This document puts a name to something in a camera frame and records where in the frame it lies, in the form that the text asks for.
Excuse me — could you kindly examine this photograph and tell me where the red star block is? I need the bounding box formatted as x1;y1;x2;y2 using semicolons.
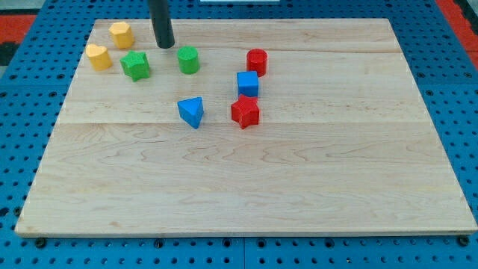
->
231;94;260;129

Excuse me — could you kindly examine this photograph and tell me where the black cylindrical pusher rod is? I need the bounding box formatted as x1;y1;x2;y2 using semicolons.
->
147;0;175;49

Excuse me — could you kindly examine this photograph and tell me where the blue cube block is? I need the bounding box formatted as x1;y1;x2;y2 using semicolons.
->
237;71;259;97

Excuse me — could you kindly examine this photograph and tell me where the yellow heart block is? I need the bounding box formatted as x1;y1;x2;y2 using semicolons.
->
85;43;113;71

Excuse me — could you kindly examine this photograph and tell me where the light wooden board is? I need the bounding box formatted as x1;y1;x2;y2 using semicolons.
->
16;19;477;238

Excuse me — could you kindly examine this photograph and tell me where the blue triangle block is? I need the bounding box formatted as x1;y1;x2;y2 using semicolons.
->
177;96;204;129

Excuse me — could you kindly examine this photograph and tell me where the green star block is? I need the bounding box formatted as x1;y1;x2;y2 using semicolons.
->
119;51;150;81

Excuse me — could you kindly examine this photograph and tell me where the red cylinder block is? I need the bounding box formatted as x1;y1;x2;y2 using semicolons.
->
246;49;268;77

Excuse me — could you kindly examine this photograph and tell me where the yellow hexagon block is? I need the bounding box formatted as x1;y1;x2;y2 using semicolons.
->
108;22;134;49

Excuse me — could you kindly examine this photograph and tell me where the green cylinder block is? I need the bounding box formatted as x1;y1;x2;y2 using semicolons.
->
177;46;200;74

